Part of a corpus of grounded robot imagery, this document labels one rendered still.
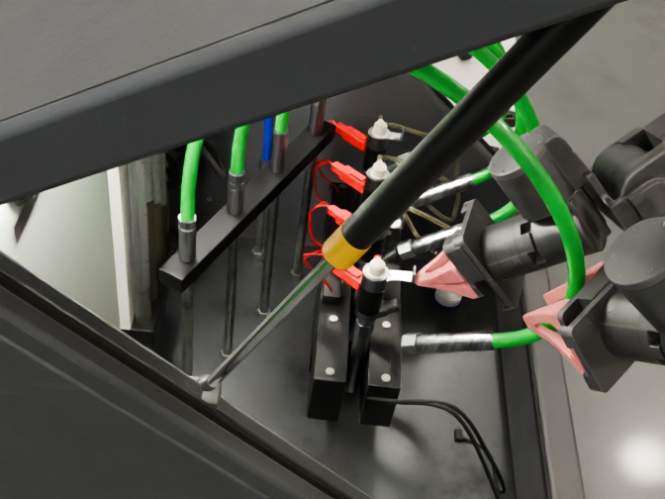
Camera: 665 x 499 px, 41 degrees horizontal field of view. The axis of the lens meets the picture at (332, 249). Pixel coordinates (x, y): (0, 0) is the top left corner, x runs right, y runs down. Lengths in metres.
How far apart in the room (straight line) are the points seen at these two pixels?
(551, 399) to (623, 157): 0.36
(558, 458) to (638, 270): 0.47
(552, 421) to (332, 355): 0.27
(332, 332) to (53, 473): 0.50
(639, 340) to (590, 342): 0.04
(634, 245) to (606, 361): 0.13
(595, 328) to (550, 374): 0.41
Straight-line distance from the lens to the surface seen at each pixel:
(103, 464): 0.60
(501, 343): 0.82
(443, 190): 1.06
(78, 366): 0.52
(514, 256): 0.86
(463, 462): 1.15
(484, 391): 1.22
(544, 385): 1.10
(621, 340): 0.70
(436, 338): 0.85
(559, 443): 1.06
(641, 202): 0.82
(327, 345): 1.03
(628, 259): 0.62
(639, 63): 3.70
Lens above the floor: 1.78
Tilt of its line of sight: 45 degrees down
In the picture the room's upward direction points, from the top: 9 degrees clockwise
